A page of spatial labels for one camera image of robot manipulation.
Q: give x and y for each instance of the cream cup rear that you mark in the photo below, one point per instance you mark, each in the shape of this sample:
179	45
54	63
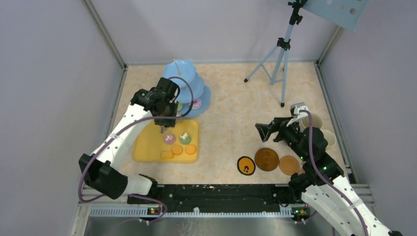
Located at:
316	122

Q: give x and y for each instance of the black and yellow round coaster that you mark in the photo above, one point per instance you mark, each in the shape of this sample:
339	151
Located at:
246	166

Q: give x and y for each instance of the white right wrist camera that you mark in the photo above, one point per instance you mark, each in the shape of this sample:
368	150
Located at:
296	109

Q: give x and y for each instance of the purple donut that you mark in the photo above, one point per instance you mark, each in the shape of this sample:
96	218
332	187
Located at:
197	103

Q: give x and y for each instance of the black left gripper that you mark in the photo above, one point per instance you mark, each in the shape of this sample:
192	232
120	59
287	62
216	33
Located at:
170	122

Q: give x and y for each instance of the light brown wooden coaster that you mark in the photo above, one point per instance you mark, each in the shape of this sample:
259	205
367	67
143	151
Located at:
289	165

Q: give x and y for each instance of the cream cup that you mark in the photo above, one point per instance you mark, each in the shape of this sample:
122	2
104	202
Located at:
316	122
330	138

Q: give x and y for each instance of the round orange cookie left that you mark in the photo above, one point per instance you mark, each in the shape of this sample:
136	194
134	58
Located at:
177	149

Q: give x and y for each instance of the yellow serving tray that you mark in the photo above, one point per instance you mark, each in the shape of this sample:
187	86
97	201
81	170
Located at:
149	144

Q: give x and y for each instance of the light blue tripod stand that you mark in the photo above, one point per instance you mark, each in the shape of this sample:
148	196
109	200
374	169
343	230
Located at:
280	72

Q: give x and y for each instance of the pink flower donut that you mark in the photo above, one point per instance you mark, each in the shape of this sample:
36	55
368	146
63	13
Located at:
169	138

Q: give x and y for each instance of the green cupcake with topping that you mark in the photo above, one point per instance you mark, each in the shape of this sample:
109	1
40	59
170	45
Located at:
185	138

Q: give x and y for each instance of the blue three-tier cake stand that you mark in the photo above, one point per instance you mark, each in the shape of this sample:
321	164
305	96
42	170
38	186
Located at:
191	84

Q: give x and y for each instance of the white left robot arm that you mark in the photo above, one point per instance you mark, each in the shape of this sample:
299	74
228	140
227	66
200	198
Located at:
100	170

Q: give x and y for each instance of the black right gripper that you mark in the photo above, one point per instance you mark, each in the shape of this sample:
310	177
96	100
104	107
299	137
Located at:
279	124

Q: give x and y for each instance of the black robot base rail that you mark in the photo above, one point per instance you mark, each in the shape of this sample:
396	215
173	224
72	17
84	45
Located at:
270	193

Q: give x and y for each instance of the cream cup front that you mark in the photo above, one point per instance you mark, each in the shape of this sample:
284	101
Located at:
330	138

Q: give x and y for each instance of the light blue perforated panel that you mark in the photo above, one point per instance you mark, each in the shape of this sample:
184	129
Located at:
344	13

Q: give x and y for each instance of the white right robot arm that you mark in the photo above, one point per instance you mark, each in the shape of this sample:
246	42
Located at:
324	185

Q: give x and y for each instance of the dark brown wooden saucer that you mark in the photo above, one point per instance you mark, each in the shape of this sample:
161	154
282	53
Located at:
266	159

